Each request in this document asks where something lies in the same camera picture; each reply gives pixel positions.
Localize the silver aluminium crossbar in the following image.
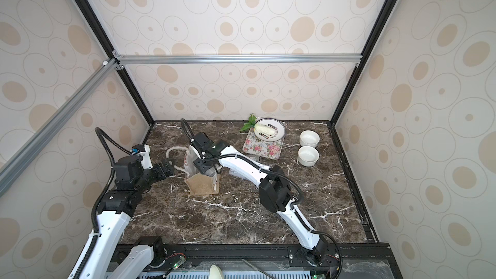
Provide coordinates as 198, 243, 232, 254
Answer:
117, 53, 362, 65
1, 59, 117, 195

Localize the black corner frame post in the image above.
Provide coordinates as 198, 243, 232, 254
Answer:
330, 0, 412, 125
74, 0, 155, 127

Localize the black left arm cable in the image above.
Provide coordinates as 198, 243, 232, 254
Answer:
73, 127, 133, 279

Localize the black corner frame post right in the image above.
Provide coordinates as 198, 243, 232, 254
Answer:
330, 0, 412, 125

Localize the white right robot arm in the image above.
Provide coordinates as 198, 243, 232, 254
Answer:
187, 133, 329, 265

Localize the black corner frame post left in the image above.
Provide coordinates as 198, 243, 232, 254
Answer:
74, 0, 155, 127

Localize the round patterned plate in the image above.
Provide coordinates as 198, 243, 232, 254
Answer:
253, 118, 286, 142

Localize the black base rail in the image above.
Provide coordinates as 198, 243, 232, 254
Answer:
137, 244, 402, 278

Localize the floral square plate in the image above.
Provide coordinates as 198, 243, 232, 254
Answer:
242, 118, 287, 160

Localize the silver aluminium crossbar rear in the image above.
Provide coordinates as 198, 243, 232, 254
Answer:
117, 53, 362, 65

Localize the white bowl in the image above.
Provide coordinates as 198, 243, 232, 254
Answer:
300, 130, 320, 148
297, 146, 320, 167

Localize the white bowl rear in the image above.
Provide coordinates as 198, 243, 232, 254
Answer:
300, 130, 320, 148

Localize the white bowl front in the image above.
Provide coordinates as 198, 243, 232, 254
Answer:
297, 146, 320, 167

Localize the silver aluminium crossbar left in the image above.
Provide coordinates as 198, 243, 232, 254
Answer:
1, 59, 117, 195

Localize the patterned canvas tote bag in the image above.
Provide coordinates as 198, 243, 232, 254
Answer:
166, 146, 220, 196

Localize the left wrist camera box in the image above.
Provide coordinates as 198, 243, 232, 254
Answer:
132, 144, 152, 169

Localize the white radish with leaves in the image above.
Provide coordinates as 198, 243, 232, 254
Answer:
240, 114, 276, 137

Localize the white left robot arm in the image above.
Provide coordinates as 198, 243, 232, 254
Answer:
68, 145, 174, 278

